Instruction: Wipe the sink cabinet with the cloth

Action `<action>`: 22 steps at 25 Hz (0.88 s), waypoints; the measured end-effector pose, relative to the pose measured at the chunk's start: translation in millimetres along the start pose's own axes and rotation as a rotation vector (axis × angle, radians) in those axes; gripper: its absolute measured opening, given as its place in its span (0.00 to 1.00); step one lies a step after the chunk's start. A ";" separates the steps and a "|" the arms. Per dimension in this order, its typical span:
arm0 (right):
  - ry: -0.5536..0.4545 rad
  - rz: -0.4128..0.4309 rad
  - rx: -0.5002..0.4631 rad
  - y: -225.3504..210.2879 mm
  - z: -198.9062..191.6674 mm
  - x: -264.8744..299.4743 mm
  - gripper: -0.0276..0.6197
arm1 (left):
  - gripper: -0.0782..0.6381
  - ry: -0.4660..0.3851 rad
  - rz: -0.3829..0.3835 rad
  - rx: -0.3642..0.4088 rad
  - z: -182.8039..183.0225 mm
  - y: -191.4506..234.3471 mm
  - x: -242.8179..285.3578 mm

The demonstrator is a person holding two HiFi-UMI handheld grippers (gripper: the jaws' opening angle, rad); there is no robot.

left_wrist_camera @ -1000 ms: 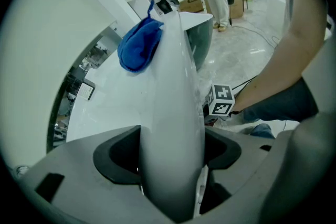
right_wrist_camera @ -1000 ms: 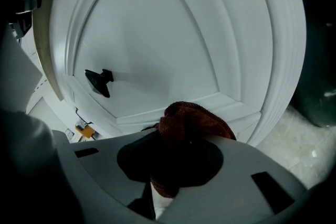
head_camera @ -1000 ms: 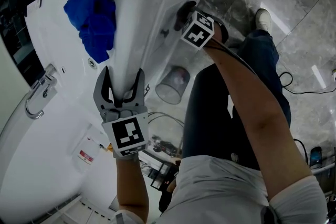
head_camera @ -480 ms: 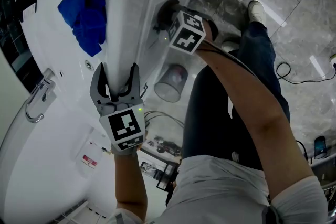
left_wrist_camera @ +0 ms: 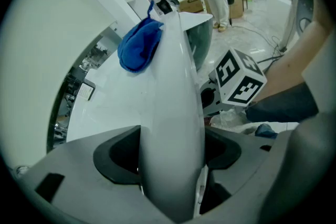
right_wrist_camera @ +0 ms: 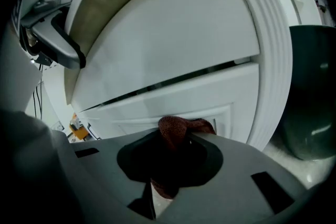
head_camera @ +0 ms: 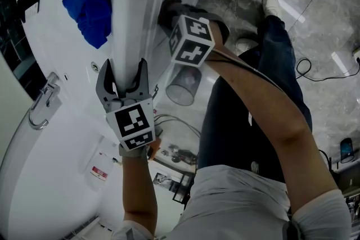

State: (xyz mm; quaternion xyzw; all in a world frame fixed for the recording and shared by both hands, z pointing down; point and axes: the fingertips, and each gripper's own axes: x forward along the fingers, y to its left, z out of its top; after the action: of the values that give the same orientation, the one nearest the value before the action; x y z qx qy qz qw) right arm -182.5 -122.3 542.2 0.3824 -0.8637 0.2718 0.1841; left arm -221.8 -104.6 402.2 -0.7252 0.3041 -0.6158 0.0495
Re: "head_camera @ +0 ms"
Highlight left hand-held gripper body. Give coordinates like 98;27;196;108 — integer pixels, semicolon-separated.
102;92;156;152

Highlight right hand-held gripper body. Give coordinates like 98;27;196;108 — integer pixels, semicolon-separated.
168;4;230;67

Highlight brown cloth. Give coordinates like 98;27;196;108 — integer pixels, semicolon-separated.
157;0;183;34

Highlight person's left forearm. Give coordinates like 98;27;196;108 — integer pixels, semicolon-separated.
121;154;158;234

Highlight person's right forearm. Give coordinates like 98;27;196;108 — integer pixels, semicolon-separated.
204;22;341;214

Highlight blue cloth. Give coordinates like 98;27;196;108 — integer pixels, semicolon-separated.
61;0;113;50

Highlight white vanity cabinet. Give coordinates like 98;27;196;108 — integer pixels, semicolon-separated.
146;0;218;110

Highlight white wristband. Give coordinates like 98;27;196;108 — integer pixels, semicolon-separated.
118;144;149;160

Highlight black mesh wastebasket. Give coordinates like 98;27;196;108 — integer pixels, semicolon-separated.
165;64;203;107

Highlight white ceramic sink basin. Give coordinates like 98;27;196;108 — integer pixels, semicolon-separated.
0;0;156;166

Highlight person's left shoe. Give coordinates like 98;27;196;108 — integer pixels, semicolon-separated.
235;38;259;56

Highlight person's shoe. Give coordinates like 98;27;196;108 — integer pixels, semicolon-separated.
261;0;280;18
235;38;259;56

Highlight white bag with red label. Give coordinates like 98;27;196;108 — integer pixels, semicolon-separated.
84;150;115;192

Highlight chrome faucet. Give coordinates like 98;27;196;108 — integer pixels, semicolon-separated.
28;72;61;130

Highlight person's right leg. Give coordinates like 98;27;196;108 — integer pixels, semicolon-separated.
253;15;313;133

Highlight person's leg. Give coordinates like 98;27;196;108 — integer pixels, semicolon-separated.
253;15;313;133
198;47;287;183

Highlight person's right shoe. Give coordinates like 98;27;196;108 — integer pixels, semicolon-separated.
261;0;280;18

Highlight person's left leg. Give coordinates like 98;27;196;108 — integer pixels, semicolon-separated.
198;47;287;183

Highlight black soap dispenser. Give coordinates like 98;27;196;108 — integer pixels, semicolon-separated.
16;0;41;24

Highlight person's white shirt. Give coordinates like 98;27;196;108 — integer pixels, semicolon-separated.
112;164;352;240

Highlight dark smartphone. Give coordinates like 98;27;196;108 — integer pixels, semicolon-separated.
339;137;356;164

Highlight grey floor cables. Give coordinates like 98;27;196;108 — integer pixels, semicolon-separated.
154;114;201;138

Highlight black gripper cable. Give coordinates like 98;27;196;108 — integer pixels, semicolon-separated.
210;49;285;93

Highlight black floor cable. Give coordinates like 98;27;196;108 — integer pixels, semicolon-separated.
295;57;360;82

